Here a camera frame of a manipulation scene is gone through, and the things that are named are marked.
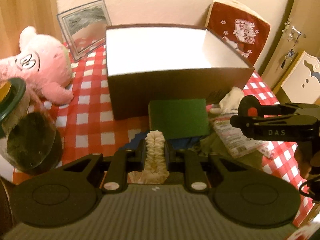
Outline glass sand art frame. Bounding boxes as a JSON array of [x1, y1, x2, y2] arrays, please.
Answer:
[[57, 0, 112, 62]]

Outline wooden door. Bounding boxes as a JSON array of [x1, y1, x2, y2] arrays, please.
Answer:
[[261, 0, 319, 89]]

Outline silver door handle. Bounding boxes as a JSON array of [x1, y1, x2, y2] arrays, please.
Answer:
[[282, 21, 306, 42]]

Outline pink plush toy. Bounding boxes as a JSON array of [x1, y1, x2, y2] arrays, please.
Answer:
[[1, 26, 74, 105]]

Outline beige curtain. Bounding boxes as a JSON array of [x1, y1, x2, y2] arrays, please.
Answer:
[[1, 0, 62, 59]]

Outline printed plastic package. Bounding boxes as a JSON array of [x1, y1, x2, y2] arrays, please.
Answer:
[[210, 115, 274, 159]]

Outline brown cardboard box white inside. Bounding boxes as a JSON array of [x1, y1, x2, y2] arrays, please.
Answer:
[[105, 24, 254, 120]]

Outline glass jar green lid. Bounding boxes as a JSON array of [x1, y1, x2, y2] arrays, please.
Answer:
[[1, 77, 62, 175]]

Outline olive grey cloth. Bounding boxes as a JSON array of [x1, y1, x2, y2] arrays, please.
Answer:
[[194, 132, 263, 170]]

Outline white chair backrest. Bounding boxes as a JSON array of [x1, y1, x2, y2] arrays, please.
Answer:
[[275, 51, 319, 104]]

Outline cream knitted cloth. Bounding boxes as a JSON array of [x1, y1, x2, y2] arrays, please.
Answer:
[[129, 131, 169, 184]]

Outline hanging key charm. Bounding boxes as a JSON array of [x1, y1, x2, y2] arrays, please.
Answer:
[[280, 40, 298, 69]]

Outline white cloth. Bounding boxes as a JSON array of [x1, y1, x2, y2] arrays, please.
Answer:
[[209, 87, 245, 115]]

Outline green scouring sponge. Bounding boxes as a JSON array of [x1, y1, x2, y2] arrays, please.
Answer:
[[148, 99, 210, 140]]

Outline red white checkered tablecloth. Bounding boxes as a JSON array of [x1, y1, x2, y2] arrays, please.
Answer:
[[12, 42, 316, 228]]

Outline dark blue cloth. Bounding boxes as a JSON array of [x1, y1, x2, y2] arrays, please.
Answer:
[[121, 132, 206, 150]]

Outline right hand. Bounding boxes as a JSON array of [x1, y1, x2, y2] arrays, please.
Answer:
[[294, 147, 319, 179]]

